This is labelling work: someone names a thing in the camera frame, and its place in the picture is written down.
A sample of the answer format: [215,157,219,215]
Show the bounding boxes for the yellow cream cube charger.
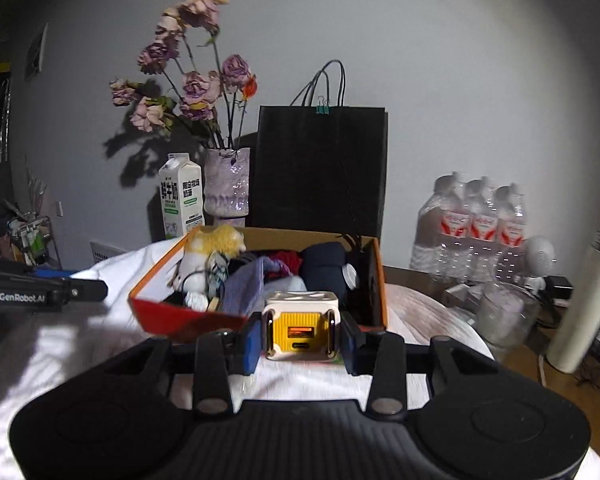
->
[262,292,340,362]

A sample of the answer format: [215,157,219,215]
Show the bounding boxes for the white fluffy towel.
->
[0,237,600,480]

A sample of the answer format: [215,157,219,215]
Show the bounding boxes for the red orange cardboard box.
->
[129,228,388,342]

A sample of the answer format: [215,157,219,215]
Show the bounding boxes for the yellow white plush toy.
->
[171,224,246,312]

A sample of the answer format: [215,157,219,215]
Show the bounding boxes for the dark navy plush toy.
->
[299,242,358,300]

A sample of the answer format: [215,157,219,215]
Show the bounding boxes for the red cloth item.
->
[268,249,302,275]

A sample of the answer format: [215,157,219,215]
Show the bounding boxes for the water bottle left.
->
[411,171,470,283]

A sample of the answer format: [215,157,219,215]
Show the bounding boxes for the water bottle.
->
[411,171,470,283]
[467,177,498,282]
[495,182,527,282]

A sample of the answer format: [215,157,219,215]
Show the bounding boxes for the clear glass measuring cup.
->
[474,282,540,361]

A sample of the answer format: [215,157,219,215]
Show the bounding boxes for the water bottle right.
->
[495,182,527,282]

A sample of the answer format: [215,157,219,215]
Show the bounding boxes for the white milk carton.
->
[158,153,204,238]

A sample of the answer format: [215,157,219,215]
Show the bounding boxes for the water bottle middle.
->
[467,177,498,282]

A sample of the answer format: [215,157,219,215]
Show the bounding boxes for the purple glass vase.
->
[204,148,250,228]

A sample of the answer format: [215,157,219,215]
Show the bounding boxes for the white round robot speaker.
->
[521,236,556,294]

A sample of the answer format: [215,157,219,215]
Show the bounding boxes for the white thermos bottle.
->
[545,232,600,374]

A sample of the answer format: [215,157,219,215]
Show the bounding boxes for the black paper shopping bag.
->
[247,106,388,238]

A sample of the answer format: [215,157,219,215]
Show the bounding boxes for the green binder clip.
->
[315,96,329,115]

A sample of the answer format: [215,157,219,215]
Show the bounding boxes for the dried purple pink flowers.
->
[109,0,258,150]

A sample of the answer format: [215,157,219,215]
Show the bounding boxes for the wire rack with items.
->
[0,169,62,271]

